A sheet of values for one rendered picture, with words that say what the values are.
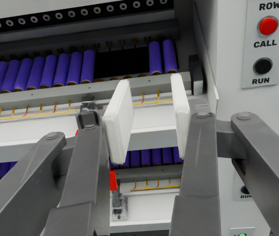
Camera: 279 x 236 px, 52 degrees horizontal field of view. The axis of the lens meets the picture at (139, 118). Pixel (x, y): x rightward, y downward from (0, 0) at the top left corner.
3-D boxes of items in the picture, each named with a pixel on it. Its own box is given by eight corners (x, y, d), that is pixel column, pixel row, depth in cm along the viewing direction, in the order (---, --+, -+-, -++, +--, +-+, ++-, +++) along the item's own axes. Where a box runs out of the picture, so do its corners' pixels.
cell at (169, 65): (174, 47, 44) (178, 77, 40) (162, 49, 44) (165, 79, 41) (173, 38, 43) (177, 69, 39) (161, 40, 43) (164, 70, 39)
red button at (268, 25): (276, 34, 28) (278, 18, 27) (259, 36, 28) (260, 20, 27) (272, 30, 28) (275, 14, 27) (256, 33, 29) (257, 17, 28)
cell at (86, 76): (97, 57, 45) (94, 87, 42) (86, 59, 46) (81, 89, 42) (94, 48, 44) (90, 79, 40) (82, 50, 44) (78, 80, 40)
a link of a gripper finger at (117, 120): (124, 165, 16) (111, 166, 16) (134, 115, 22) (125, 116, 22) (115, 116, 15) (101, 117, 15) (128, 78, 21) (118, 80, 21)
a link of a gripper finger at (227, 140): (193, 136, 13) (261, 130, 13) (184, 99, 18) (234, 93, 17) (195, 164, 14) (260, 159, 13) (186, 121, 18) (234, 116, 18)
